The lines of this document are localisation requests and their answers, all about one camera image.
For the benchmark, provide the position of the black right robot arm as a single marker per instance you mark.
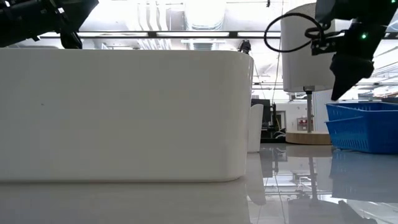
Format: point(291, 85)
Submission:
point(357, 9)

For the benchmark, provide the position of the large white plastic basket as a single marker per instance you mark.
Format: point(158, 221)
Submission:
point(124, 115)

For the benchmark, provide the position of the white lamp with wooden base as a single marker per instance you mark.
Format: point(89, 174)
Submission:
point(298, 68)

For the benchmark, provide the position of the overhead frame light bar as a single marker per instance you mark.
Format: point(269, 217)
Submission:
point(152, 34)

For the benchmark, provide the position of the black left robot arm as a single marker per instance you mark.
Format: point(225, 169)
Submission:
point(18, 21)

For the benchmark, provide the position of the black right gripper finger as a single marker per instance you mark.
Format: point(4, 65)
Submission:
point(351, 73)

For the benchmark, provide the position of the blue slotted plastic basket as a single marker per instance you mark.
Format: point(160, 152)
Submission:
point(363, 137)
point(345, 110)

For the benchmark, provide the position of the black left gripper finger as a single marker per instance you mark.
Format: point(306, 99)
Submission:
point(71, 40)

